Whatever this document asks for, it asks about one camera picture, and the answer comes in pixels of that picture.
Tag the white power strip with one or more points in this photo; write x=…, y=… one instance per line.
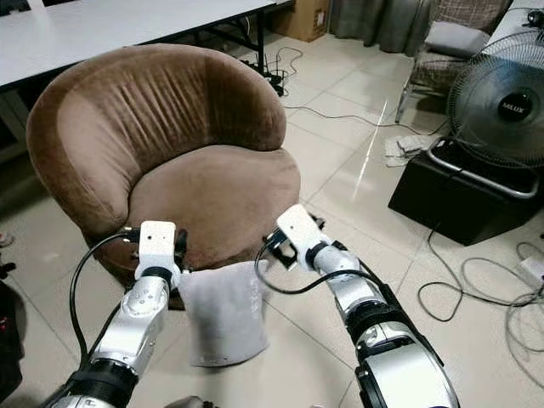
x=532, y=270

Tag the grey seat cushion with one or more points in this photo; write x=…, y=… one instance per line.
x=457, y=39

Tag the plaid fabric chair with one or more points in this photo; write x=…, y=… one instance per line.
x=433, y=72

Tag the black floor fan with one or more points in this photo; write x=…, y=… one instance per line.
x=501, y=106

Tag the long white table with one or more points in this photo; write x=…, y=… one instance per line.
x=102, y=34

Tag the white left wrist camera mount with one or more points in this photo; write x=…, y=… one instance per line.
x=158, y=244

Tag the grey curtain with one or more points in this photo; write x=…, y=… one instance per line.
x=382, y=24

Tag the brown velvet armchair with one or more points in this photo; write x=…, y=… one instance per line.
x=161, y=119

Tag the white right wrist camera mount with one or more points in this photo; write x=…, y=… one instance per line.
x=299, y=228

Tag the crumpled white cloth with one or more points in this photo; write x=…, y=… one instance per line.
x=406, y=149

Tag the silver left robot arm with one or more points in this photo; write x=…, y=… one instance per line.
x=136, y=327

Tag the black bag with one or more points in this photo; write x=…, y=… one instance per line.
x=8, y=331

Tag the brown cardboard box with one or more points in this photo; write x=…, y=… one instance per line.
x=310, y=19

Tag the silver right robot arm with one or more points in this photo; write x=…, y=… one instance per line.
x=391, y=340

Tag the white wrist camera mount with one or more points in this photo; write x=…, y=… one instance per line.
x=299, y=228
x=158, y=244

